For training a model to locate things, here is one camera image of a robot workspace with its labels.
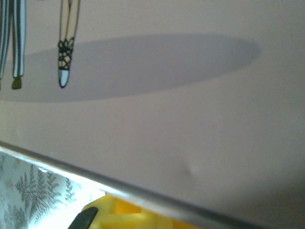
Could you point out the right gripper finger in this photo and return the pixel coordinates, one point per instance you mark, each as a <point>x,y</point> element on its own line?
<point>114,217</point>

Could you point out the pink illustrated box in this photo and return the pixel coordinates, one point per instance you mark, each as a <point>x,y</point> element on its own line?
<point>166,95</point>

